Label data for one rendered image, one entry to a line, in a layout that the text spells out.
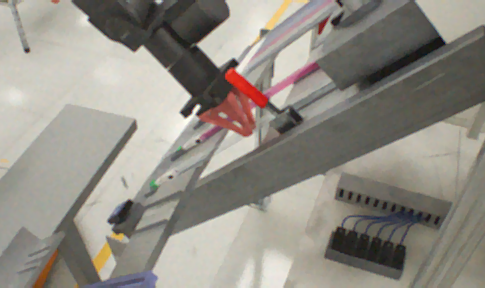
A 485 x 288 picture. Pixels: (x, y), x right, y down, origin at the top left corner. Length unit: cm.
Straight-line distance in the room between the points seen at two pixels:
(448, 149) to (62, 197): 99
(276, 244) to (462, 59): 137
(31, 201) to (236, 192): 66
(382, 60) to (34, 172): 96
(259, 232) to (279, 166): 119
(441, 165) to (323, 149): 72
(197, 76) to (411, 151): 72
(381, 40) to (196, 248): 134
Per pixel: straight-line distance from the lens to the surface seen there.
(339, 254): 93
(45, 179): 120
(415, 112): 46
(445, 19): 43
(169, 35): 62
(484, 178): 46
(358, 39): 47
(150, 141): 211
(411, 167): 117
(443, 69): 43
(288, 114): 54
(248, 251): 169
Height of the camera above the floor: 142
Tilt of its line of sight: 44 degrees down
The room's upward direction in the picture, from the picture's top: straight up
